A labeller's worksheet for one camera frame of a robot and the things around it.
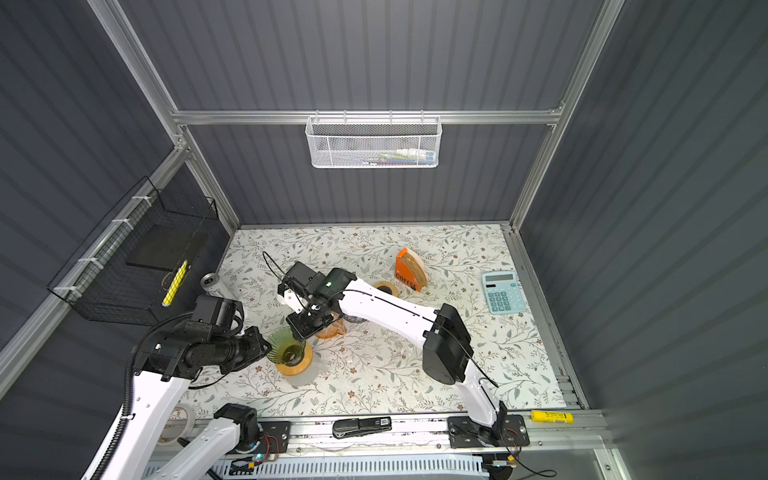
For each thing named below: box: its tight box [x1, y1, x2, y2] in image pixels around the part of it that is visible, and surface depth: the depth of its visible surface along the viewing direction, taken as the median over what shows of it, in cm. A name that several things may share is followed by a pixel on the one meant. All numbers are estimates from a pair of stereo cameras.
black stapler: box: [332, 416, 393, 439], surface depth 74 cm
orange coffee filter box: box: [395, 247, 429, 293], surface depth 101 cm
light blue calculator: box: [482, 271, 526, 315], surface depth 100 cm
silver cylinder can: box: [200, 272, 233, 300], surface depth 90 cm
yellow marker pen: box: [161, 260, 188, 307], surface depth 72 cm
